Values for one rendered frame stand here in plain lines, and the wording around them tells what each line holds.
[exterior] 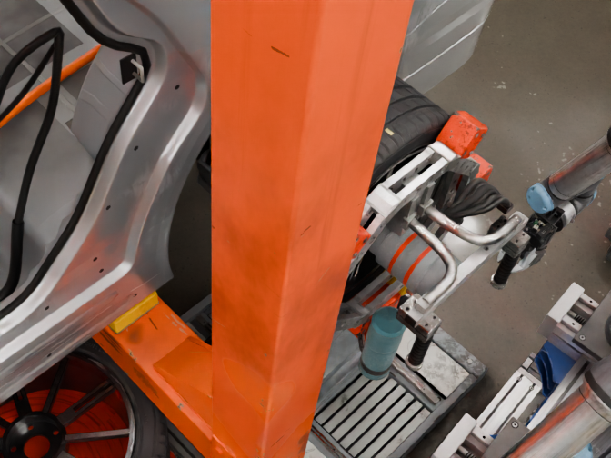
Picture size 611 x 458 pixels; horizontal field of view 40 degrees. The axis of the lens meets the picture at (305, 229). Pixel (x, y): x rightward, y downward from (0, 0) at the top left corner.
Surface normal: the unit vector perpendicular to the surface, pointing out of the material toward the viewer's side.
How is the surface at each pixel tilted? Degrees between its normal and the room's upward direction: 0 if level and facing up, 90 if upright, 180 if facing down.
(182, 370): 36
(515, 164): 0
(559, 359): 0
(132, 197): 90
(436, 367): 0
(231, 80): 90
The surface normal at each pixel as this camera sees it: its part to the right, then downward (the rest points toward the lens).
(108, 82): -0.51, 0.08
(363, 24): 0.71, 0.61
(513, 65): 0.09, -0.58
